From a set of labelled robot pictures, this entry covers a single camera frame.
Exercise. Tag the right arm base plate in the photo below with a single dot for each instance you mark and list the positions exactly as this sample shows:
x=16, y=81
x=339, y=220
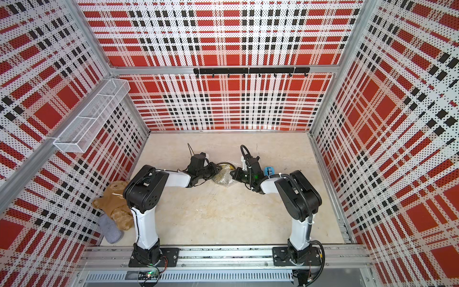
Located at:
x=279, y=255

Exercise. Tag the black wall hook rail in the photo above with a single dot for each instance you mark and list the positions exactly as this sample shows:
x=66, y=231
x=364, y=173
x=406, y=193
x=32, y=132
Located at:
x=257, y=71

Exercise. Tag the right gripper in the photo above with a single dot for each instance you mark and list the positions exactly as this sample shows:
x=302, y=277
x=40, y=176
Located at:
x=237, y=176

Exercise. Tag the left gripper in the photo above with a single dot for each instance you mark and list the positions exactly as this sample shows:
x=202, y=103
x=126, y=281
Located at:
x=214, y=170

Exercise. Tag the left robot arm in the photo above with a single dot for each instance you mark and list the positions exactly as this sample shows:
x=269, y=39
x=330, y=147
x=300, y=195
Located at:
x=143, y=194

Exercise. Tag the brown teddy bear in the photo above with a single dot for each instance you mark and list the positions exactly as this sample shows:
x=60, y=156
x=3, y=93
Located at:
x=114, y=205

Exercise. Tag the clear bubble wrap sheet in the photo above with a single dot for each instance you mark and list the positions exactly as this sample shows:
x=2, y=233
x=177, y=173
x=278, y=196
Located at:
x=224, y=178

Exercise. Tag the yellow patterned dinner plate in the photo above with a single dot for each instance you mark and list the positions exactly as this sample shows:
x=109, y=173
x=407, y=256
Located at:
x=227, y=165

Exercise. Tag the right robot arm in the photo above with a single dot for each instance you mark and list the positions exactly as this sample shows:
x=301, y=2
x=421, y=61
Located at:
x=300, y=198

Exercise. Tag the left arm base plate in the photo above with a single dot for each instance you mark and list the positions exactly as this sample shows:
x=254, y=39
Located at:
x=168, y=257

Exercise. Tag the white wire mesh basket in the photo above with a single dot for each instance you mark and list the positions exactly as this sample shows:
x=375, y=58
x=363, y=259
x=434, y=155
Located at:
x=80, y=133

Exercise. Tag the grey cloth pouch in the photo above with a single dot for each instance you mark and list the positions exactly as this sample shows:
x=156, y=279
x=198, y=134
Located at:
x=109, y=229

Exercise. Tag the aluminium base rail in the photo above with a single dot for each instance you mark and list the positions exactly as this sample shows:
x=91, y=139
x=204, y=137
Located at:
x=227, y=266

